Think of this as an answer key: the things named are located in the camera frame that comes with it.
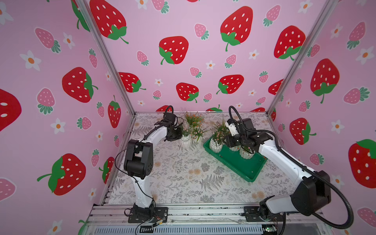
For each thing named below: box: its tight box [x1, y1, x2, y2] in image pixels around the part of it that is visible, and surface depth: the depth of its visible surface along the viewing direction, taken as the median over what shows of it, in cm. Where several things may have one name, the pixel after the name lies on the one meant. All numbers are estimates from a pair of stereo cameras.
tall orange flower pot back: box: [183, 111, 206, 128], surface depth 102 cm
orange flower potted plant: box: [190, 125, 204, 143], surface depth 95 cm
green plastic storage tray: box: [203, 138, 268, 183], surface depth 96 cm
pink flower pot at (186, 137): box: [180, 124, 192, 149], surface depth 99 cm
